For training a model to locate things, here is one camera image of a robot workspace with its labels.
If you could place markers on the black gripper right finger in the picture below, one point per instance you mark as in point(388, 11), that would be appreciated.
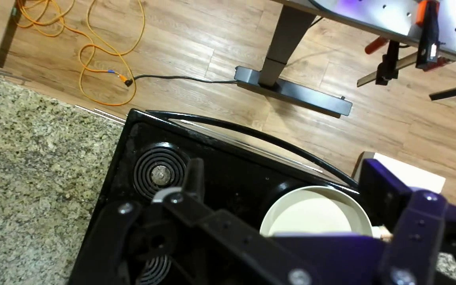
point(418, 231)

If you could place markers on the black electric stove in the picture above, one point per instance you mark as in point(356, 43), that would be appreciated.
point(228, 174)

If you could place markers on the grey metal table stand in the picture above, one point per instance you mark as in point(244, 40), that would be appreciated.
point(285, 41)

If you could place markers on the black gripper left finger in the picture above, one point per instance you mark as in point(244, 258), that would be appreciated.
point(117, 238)

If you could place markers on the perforated aluminium robot table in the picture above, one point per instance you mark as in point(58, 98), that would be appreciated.
point(375, 13)

